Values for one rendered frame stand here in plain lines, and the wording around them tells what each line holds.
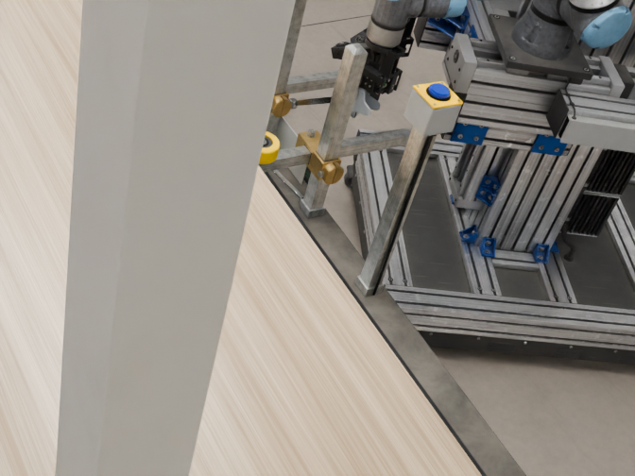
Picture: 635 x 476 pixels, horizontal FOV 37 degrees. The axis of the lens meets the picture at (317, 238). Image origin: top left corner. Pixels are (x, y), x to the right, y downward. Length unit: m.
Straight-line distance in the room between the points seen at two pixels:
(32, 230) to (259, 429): 0.57
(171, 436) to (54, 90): 1.73
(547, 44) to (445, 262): 0.88
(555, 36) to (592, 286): 1.03
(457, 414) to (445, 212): 1.34
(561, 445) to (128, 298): 2.64
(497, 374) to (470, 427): 1.12
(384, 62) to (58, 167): 0.70
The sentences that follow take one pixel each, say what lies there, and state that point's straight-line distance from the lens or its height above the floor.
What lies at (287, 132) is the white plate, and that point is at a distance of 2.32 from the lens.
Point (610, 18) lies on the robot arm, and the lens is 2.24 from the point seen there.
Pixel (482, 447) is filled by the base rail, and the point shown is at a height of 0.70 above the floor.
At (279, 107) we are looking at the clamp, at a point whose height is 0.85.
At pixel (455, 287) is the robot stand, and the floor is 0.21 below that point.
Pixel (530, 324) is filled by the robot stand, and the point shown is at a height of 0.21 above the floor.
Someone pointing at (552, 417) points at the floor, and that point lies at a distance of 3.01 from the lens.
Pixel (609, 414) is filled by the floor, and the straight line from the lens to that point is 3.12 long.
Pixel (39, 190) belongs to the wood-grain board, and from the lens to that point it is 1.88.
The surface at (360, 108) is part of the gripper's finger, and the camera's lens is 2.13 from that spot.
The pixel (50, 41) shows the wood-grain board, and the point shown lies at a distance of 2.29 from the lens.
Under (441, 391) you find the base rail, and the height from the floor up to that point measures 0.70.
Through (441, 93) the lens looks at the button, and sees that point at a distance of 1.77.
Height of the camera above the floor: 2.14
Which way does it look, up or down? 41 degrees down
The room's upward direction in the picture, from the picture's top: 17 degrees clockwise
